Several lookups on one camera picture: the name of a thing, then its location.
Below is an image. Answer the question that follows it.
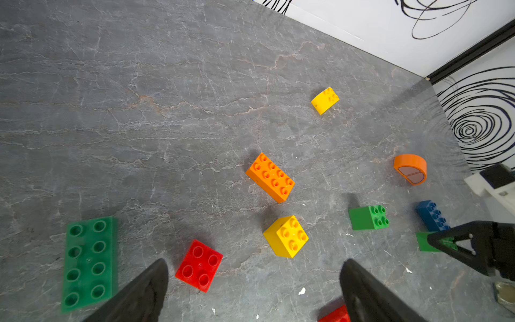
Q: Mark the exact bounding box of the orange long lego brick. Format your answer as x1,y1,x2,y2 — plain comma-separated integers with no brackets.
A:
245,153,295,203

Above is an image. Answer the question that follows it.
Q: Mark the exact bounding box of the red flat lego brick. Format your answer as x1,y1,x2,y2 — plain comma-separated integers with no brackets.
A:
318,305,351,322

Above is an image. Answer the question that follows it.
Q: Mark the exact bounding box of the orange round lego piece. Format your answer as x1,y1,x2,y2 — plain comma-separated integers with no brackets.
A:
393,154,427,185

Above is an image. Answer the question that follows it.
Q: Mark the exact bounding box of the green tall lego brick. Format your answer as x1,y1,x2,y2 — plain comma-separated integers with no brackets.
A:
349,205,390,231

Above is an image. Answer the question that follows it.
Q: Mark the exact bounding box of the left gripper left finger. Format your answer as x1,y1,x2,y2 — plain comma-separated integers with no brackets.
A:
85,258,169,321

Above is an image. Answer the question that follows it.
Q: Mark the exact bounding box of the yellow square lego brick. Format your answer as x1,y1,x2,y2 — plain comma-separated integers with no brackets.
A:
264,215,309,258

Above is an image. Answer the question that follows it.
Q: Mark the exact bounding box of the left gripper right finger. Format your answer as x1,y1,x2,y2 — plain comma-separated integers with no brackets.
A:
339,259,425,322

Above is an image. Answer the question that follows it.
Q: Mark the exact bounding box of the small red lego brick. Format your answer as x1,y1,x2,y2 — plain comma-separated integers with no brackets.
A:
175,240,223,293

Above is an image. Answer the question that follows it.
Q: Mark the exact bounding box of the green flat lego plate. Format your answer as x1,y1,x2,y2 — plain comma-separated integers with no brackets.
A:
61,216,118,313

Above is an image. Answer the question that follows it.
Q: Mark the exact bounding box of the yellow curved lego brick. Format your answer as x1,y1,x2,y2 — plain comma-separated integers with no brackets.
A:
311,87,339,115

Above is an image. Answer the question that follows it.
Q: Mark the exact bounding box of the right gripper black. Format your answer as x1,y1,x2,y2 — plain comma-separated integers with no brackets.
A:
427,221,514,281

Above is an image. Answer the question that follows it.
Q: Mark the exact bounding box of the dark blue lego brick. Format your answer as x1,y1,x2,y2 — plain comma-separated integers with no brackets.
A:
415,200,450,232

